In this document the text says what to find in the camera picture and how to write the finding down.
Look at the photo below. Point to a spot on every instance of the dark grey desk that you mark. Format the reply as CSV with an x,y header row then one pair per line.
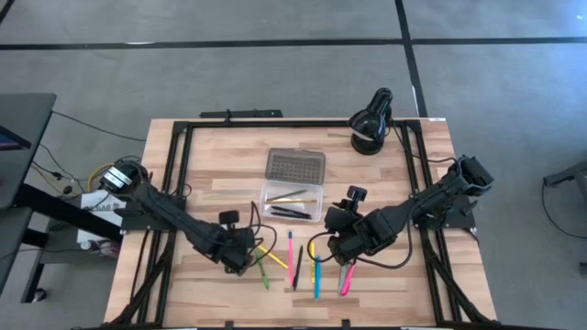
x,y
32,110

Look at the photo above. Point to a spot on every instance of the slim black pen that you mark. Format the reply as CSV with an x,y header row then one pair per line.
x,y
291,211
290,215

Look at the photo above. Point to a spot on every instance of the pink pencil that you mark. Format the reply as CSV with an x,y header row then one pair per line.
x,y
291,256

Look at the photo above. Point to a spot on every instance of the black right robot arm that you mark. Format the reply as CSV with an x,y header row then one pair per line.
x,y
435,194

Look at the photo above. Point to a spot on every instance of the smoky studded box lid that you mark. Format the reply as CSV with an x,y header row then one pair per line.
x,y
295,167

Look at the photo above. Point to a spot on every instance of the orange pencil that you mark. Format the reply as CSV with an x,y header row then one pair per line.
x,y
293,201

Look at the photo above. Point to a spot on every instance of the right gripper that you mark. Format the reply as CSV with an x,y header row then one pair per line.
x,y
353,234

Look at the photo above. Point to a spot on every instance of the black aluminium table frame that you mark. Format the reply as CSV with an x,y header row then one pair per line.
x,y
298,124

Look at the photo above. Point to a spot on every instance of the black mounting bar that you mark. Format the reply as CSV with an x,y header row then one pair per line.
x,y
243,113

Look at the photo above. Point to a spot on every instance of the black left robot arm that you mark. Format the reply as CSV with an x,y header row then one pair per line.
x,y
174,213

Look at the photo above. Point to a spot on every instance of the black desk lamp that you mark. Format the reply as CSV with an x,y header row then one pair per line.
x,y
367,128

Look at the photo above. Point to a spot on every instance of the brown pencil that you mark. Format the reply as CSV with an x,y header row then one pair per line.
x,y
288,195

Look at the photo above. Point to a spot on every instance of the clear plastic supply box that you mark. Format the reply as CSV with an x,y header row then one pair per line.
x,y
316,208

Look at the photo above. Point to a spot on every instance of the black table-edge bracket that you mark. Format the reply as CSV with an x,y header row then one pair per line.
x,y
346,324
229,325

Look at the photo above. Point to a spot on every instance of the blue pen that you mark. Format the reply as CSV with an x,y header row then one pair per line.
x,y
317,279

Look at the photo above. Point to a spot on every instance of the white printed paper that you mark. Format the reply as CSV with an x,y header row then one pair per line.
x,y
91,206

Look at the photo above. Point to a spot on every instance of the laptop screen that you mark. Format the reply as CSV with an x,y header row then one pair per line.
x,y
11,139

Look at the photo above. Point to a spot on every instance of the black desk support beam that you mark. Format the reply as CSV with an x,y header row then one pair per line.
x,y
59,209

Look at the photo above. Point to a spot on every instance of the green pen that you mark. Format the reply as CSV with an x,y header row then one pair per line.
x,y
262,270

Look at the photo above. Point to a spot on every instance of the black marker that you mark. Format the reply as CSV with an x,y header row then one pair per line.
x,y
298,268

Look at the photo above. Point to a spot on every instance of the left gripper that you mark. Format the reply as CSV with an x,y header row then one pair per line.
x,y
236,247

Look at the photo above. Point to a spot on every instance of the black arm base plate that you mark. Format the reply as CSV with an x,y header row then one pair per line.
x,y
137,220
454,220

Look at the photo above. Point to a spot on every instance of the pink highlighter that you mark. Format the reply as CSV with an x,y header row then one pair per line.
x,y
349,279

